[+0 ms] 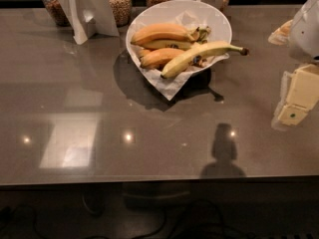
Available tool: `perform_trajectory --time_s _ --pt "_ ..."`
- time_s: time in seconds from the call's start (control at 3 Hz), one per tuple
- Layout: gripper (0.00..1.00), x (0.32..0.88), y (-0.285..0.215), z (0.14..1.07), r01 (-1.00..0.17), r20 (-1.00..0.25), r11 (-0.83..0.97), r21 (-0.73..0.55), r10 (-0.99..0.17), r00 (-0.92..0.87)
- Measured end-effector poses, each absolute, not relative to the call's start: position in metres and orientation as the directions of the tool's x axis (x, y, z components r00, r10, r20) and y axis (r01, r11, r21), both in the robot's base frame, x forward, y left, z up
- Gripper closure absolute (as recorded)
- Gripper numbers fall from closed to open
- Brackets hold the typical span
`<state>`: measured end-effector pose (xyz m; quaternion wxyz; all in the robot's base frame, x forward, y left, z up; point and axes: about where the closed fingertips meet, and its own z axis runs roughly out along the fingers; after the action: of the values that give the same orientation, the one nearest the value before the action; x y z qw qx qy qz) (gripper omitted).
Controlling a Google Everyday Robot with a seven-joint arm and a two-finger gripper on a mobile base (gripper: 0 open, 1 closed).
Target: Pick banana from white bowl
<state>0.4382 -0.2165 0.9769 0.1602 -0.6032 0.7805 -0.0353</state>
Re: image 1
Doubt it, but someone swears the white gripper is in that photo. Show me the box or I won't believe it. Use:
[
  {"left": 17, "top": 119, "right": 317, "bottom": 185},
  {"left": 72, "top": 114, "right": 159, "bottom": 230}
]
[{"left": 268, "top": 0, "right": 319, "bottom": 130}]

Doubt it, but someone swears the yellow-green front banana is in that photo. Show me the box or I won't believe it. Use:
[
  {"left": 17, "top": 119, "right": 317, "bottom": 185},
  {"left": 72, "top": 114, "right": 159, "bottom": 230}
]
[{"left": 160, "top": 41, "right": 249, "bottom": 79}]

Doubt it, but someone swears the white bowl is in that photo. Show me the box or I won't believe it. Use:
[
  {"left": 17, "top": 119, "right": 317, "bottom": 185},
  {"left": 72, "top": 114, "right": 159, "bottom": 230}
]
[{"left": 125, "top": 0, "right": 233, "bottom": 81}]

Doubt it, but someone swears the middle yellow banana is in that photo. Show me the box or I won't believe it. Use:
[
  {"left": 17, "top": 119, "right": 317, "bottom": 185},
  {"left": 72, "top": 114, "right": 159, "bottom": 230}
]
[{"left": 142, "top": 40, "right": 199, "bottom": 50}]

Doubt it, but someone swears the lower orange banana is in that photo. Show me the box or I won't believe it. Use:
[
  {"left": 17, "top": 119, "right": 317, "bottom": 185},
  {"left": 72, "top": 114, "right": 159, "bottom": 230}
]
[{"left": 141, "top": 48, "right": 183, "bottom": 68}]

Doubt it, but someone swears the top orange-yellow banana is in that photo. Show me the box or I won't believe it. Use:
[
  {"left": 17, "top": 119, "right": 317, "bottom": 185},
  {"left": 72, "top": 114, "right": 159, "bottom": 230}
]
[{"left": 131, "top": 23, "right": 211, "bottom": 46}]

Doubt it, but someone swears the far right glass jar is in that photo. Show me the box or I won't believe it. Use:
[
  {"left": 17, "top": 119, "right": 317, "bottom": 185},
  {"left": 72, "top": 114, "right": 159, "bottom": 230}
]
[{"left": 219, "top": 0, "right": 230, "bottom": 12}]

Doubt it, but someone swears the white paper liner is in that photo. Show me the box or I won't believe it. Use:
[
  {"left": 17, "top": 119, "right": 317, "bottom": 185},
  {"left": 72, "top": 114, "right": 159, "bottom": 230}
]
[{"left": 127, "top": 10, "right": 230, "bottom": 102}]

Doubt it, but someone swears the glass jar of grains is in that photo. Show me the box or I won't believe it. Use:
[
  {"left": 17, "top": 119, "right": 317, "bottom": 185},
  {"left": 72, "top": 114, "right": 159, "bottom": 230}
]
[{"left": 109, "top": 0, "right": 132, "bottom": 27}]

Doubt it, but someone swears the left white card stand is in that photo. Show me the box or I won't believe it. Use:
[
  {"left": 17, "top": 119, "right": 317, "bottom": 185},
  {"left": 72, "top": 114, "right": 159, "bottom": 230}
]
[{"left": 58, "top": 0, "right": 119, "bottom": 45}]

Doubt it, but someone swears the far left glass jar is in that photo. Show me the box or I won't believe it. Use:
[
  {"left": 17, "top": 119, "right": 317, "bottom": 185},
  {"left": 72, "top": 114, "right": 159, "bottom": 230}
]
[{"left": 42, "top": 0, "right": 70, "bottom": 27}]

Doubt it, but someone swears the black floor cable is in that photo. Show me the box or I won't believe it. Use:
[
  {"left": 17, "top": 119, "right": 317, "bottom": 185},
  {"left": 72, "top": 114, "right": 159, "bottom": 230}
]
[{"left": 0, "top": 196, "right": 319, "bottom": 239}]

